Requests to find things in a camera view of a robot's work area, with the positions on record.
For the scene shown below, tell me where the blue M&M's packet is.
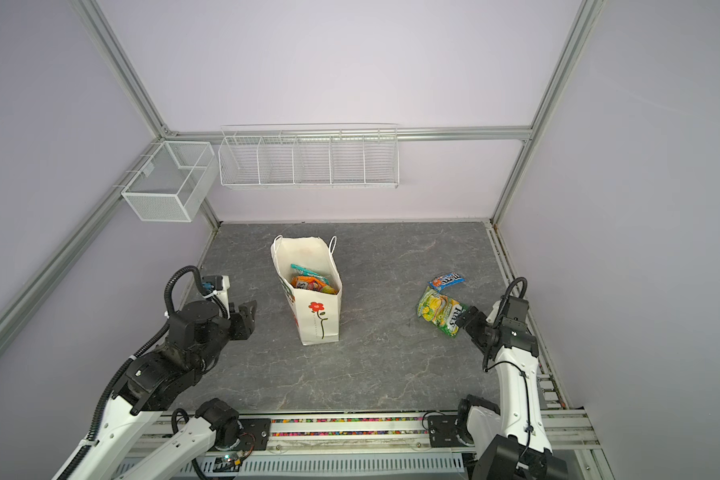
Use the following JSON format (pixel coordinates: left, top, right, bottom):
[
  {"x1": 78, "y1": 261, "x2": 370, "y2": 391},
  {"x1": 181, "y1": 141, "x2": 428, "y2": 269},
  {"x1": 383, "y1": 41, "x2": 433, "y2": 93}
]
[{"x1": 429, "y1": 272, "x2": 465, "y2": 292}]

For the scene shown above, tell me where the green Fox's spring tea bag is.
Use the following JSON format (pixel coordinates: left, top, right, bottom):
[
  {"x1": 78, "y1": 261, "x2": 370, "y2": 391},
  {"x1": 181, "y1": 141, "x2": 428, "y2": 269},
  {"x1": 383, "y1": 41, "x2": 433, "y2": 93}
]
[{"x1": 416, "y1": 287, "x2": 467, "y2": 337}]

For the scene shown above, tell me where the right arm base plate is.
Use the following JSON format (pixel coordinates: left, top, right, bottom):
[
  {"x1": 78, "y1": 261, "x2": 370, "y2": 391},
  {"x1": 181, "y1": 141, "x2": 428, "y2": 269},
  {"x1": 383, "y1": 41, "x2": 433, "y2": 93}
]
[{"x1": 422, "y1": 412, "x2": 473, "y2": 448}]

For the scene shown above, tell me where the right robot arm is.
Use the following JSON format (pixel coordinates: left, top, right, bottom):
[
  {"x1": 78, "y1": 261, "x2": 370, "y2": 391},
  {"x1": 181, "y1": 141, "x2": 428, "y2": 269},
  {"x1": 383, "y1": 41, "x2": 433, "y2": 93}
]
[{"x1": 456, "y1": 277, "x2": 569, "y2": 479}]

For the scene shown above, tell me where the teal Fox's candy bag front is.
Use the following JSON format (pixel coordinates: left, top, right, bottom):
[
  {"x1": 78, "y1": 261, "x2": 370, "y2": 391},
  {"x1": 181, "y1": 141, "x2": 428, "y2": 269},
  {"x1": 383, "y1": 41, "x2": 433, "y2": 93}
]
[{"x1": 290, "y1": 264, "x2": 331, "y2": 284}]

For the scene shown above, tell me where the long white wire basket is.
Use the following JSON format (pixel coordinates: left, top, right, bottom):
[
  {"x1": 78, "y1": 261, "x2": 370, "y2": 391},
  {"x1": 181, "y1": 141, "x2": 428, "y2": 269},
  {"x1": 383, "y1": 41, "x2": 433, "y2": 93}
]
[{"x1": 217, "y1": 123, "x2": 400, "y2": 188}]

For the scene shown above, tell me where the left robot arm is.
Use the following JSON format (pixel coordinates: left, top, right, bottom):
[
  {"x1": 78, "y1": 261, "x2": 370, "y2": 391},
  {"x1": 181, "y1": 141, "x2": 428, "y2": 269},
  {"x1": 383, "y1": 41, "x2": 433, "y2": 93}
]
[{"x1": 55, "y1": 265, "x2": 257, "y2": 479}]

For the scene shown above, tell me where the small white mesh basket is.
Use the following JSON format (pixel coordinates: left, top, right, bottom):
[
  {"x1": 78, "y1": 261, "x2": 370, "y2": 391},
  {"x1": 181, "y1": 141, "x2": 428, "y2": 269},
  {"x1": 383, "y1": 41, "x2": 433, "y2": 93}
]
[{"x1": 121, "y1": 141, "x2": 218, "y2": 223}]

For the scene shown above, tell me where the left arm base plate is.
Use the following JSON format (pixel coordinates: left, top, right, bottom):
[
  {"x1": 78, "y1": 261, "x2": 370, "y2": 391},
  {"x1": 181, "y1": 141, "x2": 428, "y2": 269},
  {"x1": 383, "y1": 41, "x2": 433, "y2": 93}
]
[{"x1": 214, "y1": 417, "x2": 272, "y2": 453}]

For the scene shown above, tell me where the white floral paper bag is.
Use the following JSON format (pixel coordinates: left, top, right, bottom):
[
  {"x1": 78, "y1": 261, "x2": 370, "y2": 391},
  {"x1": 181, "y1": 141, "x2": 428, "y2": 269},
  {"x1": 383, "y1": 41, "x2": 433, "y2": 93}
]
[{"x1": 270, "y1": 235, "x2": 343, "y2": 346}]

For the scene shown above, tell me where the orange Fox's fruits bag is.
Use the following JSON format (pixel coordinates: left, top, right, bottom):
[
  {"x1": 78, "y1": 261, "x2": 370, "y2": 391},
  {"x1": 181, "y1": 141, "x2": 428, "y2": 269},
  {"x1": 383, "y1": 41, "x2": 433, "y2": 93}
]
[{"x1": 291, "y1": 275, "x2": 338, "y2": 295}]

